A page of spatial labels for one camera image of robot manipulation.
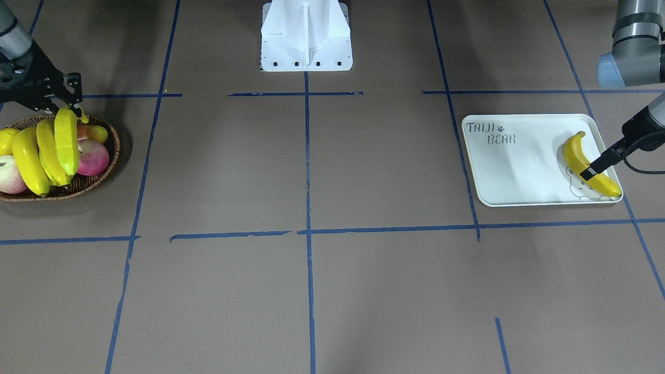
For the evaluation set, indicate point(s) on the yellow banana basket back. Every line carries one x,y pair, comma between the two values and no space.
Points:
26,155

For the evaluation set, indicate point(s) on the yellow banana basket front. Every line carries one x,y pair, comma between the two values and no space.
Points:
66,139

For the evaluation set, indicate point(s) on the pale peach apple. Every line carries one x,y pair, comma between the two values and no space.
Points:
11,180

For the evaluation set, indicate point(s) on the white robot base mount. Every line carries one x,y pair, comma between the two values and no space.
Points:
306,36

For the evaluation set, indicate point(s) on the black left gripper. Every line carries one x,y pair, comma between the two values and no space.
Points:
637,131

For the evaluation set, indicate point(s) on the pink apple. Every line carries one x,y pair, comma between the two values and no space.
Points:
94,158

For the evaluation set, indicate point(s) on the white bear plate tray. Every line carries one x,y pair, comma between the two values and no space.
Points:
518,160

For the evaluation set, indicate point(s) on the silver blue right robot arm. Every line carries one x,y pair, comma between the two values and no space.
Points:
15,39

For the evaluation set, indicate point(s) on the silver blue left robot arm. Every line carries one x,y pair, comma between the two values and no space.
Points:
636,59

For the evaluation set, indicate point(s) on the yellow banana basket middle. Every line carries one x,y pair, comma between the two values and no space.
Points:
45,136

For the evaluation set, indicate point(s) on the yellow banana basket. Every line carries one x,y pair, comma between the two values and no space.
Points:
66,139
45,136
26,155

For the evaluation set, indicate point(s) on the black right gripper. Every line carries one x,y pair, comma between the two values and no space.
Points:
32,78

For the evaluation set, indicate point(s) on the yellow red mango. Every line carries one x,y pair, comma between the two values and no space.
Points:
93,132

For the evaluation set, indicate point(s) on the yellow lemon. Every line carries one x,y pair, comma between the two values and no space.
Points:
7,136

